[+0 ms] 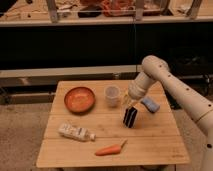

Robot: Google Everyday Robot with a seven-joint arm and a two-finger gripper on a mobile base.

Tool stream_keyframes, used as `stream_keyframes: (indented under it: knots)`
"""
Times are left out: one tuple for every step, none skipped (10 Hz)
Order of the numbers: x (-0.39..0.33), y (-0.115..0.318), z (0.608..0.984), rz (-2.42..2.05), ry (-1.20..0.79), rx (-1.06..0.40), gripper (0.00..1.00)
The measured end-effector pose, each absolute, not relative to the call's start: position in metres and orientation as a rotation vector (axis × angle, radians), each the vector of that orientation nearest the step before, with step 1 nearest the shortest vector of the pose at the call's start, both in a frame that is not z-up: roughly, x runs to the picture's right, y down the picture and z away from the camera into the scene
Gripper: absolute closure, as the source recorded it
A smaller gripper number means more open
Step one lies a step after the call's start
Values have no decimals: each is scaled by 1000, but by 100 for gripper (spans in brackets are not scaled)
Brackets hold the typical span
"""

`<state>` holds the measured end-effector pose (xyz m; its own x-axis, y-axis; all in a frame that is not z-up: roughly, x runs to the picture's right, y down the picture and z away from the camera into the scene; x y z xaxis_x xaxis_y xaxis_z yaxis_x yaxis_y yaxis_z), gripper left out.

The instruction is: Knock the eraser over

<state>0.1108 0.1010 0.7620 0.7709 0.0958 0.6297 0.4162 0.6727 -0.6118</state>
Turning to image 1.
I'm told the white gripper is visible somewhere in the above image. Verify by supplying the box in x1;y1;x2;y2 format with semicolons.
122;89;142;109

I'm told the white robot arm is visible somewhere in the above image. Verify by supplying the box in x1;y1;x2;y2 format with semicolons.
123;55;213;171

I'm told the blue sponge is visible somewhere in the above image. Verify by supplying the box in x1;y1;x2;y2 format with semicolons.
141;97;160;113

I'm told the clear plastic cup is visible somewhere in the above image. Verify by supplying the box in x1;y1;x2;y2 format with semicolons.
104;85;120;107

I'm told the wooden slatted table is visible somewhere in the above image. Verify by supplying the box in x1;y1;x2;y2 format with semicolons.
36;80;189;168

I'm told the orange round bowl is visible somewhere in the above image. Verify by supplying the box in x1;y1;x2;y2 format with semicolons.
64;87;96;113

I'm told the orange carrot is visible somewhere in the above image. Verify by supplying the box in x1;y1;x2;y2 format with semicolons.
95;140;127;156

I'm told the white plastic bottle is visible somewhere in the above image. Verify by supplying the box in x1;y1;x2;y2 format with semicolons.
58;123;96;142

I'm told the red cloth on shelf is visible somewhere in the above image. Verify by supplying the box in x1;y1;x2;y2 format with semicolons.
101;0;135;17

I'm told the wooden shelf bench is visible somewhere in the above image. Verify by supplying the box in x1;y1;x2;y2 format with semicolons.
0;0;213;27

